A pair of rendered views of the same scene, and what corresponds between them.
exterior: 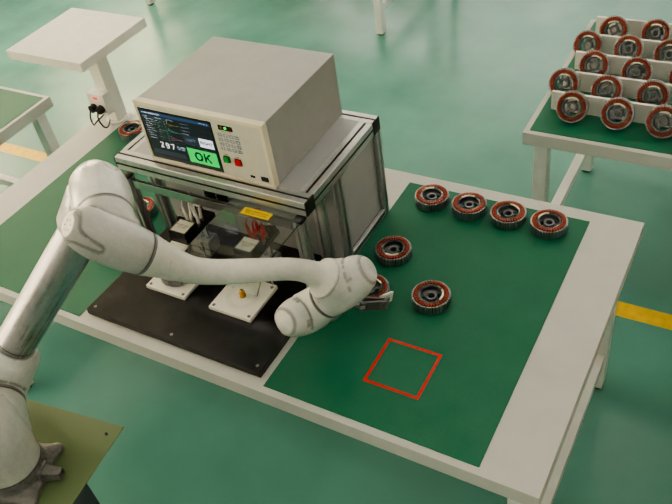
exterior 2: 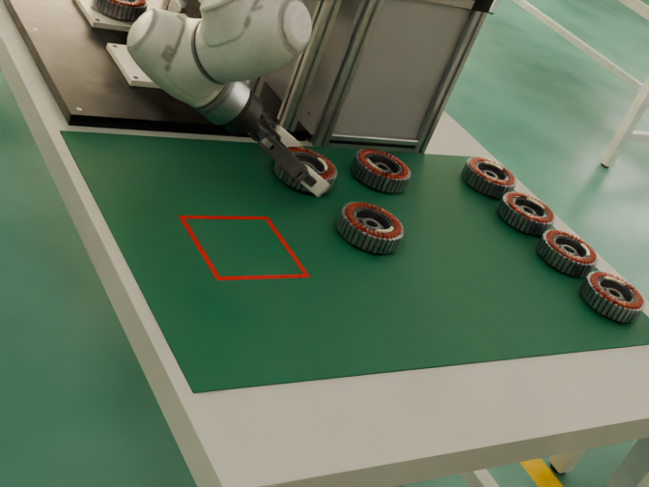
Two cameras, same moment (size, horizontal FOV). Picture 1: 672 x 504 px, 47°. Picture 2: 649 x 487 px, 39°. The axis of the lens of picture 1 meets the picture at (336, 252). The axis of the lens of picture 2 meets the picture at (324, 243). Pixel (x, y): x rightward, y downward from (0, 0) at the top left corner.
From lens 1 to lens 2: 103 cm
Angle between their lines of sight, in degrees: 17
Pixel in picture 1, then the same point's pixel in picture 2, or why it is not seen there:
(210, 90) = not seen: outside the picture
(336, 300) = (220, 29)
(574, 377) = (460, 435)
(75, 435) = not seen: outside the picture
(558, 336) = (492, 386)
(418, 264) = (396, 204)
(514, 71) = not seen: outside the picture
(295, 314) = (159, 22)
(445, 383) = (274, 298)
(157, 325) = (33, 15)
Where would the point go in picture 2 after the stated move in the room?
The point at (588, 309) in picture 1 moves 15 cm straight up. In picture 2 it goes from (569, 399) to (618, 323)
